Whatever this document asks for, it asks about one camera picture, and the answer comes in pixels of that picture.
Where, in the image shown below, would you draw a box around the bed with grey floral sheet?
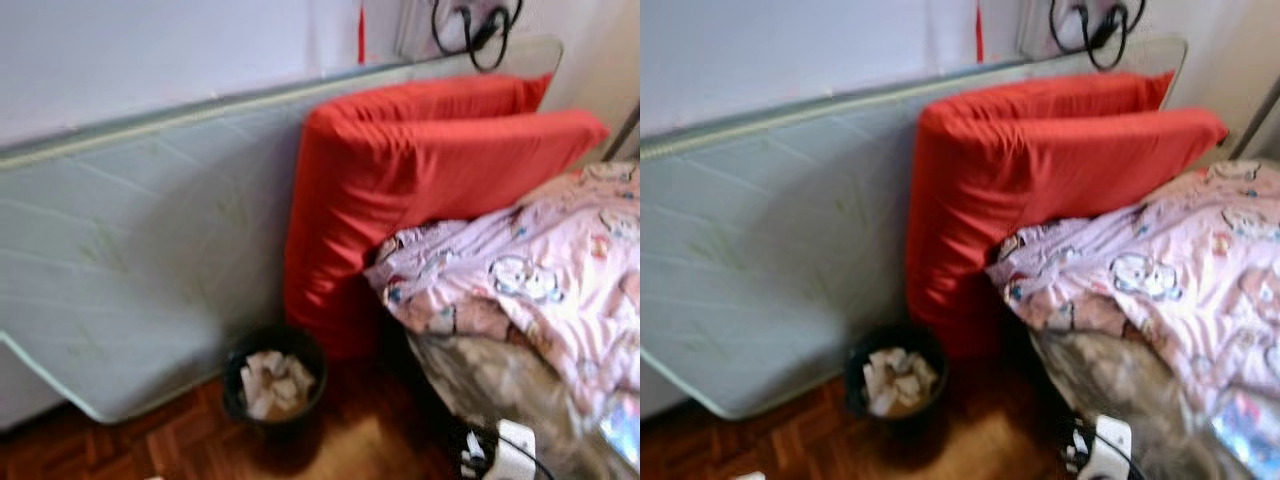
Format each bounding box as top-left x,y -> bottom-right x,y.
410,330 -> 640,480
1030,330 -> 1280,480

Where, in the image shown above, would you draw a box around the pink cartoon print blanket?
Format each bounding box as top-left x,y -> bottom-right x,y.
985,160 -> 1280,421
365,160 -> 640,421

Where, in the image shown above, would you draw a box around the crumpled white paper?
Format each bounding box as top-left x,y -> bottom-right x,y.
240,350 -> 316,421
862,348 -> 939,417

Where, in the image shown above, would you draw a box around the black waste bin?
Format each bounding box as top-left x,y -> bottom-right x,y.
222,325 -> 329,433
845,325 -> 949,431

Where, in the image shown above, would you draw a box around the red folded cushion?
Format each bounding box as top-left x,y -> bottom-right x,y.
284,72 -> 611,361
905,70 -> 1229,359

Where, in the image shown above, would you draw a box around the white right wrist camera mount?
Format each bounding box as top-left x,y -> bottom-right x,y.
495,420 -> 539,480
1090,415 -> 1134,480

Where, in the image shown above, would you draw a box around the black looped wall cable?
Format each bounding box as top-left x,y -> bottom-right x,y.
432,0 -> 523,73
1048,0 -> 1147,71

